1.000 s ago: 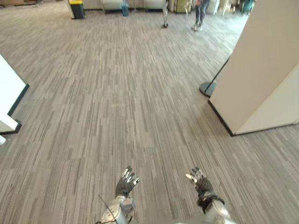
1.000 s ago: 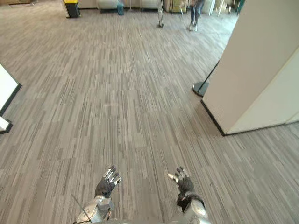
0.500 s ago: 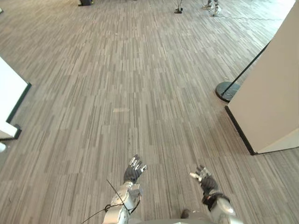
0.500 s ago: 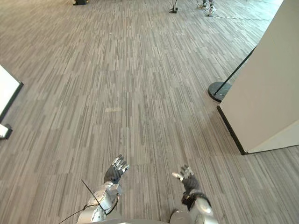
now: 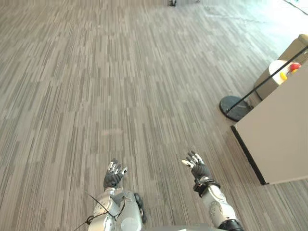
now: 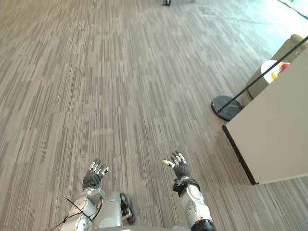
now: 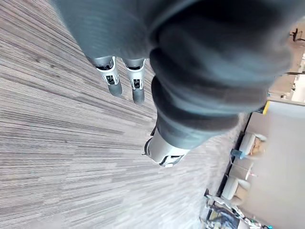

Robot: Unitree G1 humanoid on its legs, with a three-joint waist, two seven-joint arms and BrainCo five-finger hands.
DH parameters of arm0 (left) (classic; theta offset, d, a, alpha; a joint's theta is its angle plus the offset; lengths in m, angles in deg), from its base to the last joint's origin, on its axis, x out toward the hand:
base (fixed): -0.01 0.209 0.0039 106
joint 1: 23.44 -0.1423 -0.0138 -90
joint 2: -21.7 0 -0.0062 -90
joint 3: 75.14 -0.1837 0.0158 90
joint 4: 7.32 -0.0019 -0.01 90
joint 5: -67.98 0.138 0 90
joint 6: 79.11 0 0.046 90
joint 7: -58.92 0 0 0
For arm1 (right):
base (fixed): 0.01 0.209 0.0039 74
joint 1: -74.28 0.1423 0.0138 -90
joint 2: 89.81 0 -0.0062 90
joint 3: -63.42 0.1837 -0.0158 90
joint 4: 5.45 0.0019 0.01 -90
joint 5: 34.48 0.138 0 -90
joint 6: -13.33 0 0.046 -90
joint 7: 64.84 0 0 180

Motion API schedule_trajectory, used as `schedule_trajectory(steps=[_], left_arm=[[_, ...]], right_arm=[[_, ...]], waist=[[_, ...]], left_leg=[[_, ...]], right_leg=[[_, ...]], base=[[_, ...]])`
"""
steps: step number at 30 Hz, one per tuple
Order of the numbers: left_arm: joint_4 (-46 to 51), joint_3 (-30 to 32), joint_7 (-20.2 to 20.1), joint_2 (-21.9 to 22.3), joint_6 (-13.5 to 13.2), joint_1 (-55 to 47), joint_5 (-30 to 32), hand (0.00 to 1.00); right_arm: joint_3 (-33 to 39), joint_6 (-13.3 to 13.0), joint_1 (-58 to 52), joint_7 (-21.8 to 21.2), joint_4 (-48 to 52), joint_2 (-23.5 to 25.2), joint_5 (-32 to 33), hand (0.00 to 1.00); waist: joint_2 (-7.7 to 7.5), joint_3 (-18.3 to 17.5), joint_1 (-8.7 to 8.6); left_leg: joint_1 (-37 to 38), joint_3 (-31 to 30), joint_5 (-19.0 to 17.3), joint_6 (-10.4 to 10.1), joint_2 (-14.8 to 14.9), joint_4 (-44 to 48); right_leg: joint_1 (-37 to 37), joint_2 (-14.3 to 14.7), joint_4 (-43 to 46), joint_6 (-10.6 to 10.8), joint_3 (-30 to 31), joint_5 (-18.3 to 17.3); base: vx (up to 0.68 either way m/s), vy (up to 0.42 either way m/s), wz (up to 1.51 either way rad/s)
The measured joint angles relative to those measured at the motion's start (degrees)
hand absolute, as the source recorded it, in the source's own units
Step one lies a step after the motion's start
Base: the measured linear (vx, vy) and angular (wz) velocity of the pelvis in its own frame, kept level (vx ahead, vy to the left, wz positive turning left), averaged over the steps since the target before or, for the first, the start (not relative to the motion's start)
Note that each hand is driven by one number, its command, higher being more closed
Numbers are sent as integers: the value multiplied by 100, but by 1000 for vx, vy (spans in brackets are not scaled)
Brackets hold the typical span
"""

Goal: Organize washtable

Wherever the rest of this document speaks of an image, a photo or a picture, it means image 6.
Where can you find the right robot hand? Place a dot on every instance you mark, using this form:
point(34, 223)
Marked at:
point(182, 169)

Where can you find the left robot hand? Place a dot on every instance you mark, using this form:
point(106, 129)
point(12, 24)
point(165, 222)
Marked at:
point(90, 179)

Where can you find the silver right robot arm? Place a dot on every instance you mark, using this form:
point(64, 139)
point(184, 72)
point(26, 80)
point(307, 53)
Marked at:
point(195, 204)

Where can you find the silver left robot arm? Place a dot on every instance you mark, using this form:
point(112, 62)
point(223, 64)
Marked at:
point(83, 211)

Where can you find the silver robot leg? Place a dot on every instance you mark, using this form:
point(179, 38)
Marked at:
point(111, 209)

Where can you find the dark robot foot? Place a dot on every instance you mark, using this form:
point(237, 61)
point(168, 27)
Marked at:
point(127, 207)

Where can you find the black round stand base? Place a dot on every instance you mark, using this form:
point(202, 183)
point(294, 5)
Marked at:
point(225, 107)

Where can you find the white cabinet with black base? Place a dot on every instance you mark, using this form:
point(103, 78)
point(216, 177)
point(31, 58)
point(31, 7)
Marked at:
point(269, 125)

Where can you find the black stand pole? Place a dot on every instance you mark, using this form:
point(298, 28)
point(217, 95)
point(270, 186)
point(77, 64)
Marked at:
point(262, 74)

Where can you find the yellow ball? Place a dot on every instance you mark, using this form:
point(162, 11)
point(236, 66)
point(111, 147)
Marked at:
point(274, 75)

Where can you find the white round side table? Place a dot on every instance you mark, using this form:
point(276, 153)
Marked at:
point(270, 69)

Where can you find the red ball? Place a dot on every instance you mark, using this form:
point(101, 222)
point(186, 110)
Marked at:
point(285, 66)

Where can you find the beige armchair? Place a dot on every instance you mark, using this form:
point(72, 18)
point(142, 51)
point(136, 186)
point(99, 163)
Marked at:
point(284, 51)

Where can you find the black wheeled base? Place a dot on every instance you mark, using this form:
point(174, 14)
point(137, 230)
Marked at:
point(166, 2)

